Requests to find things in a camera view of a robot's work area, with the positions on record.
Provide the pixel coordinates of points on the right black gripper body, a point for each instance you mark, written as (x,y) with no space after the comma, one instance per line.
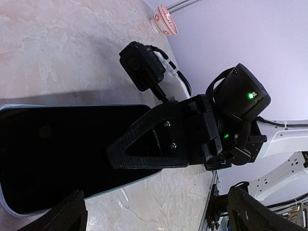
(187,132)

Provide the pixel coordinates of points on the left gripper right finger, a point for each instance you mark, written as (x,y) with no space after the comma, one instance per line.
(247,214)

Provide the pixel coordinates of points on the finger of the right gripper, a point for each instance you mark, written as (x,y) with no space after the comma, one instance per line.
(155,141)

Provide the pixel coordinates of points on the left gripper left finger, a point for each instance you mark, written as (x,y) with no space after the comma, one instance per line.
(69,215)

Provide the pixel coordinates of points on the teal green phone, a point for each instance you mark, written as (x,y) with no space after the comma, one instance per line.
(72,154)

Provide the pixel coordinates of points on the light blue phone case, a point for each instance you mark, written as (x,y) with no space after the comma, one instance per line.
(7,154)

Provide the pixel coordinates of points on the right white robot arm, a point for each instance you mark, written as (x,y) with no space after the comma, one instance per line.
(218,129)

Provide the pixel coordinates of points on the red white patterned bowl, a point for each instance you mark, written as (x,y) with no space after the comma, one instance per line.
(162,21)

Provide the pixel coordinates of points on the right aluminium frame post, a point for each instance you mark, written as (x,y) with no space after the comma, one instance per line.
(181,5)

